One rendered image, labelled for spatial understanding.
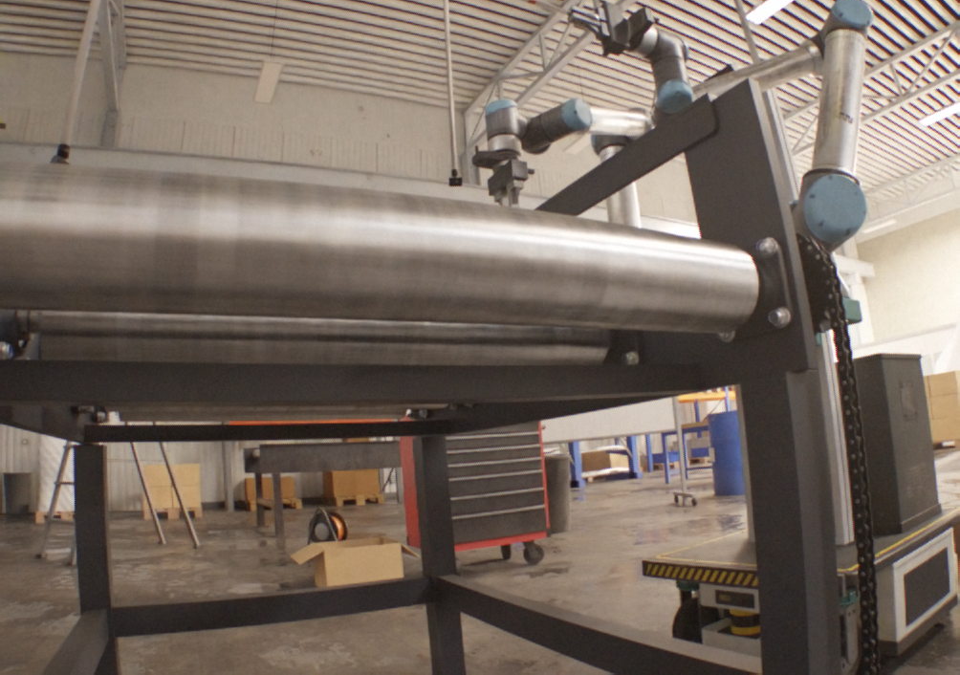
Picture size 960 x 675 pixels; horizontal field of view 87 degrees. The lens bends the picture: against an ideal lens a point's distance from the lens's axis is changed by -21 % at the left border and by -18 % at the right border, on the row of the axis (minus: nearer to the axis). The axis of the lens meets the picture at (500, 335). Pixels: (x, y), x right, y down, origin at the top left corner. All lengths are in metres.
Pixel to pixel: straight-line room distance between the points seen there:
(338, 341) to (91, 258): 0.39
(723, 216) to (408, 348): 0.47
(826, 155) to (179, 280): 1.43
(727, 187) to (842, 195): 0.64
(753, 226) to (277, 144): 12.19
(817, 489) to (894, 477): 1.10
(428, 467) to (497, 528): 1.78
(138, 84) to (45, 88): 1.79
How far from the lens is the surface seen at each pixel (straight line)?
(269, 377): 0.63
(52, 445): 9.07
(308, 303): 0.50
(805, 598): 0.82
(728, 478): 6.62
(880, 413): 1.91
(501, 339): 0.86
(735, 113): 0.93
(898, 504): 1.92
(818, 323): 0.87
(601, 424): 6.00
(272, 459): 6.13
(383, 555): 3.33
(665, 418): 6.18
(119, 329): 0.76
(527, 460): 3.59
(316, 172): 11.96
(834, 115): 1.66
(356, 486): 10.36
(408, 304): 0.52
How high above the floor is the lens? 0.68
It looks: 11 degrees up
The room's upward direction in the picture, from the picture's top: 5 degrees counter-clockwise
